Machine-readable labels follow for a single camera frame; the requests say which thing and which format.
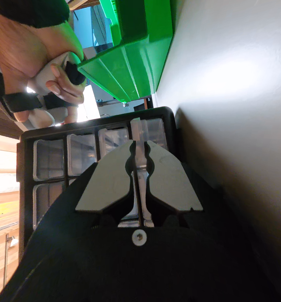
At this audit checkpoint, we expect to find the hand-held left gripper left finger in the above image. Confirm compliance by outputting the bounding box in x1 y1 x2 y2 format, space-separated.
75 140 136 218

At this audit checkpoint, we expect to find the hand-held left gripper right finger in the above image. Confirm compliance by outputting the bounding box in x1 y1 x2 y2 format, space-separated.
145 140 203 220

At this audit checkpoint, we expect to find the black drawer cabinet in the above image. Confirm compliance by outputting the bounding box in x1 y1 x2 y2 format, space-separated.
17 106 186 260

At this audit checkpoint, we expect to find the clear plastic drawer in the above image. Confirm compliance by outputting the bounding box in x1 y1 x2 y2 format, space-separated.
131 118 167 171

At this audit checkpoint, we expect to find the green plastic bin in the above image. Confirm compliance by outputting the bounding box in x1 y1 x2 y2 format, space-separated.
78 0 174 102

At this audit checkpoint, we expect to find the person's right forearm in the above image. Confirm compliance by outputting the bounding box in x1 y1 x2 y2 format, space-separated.
0 0 70 29

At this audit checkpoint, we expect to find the person's right hand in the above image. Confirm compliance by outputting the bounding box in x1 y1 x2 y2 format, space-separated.
0 11 86 124

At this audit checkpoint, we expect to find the group of clear cabinet drawers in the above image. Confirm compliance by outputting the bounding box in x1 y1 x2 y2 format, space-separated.
33 127 131 230

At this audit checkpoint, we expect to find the metal light stand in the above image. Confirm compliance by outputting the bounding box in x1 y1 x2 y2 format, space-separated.
97 99 129 108

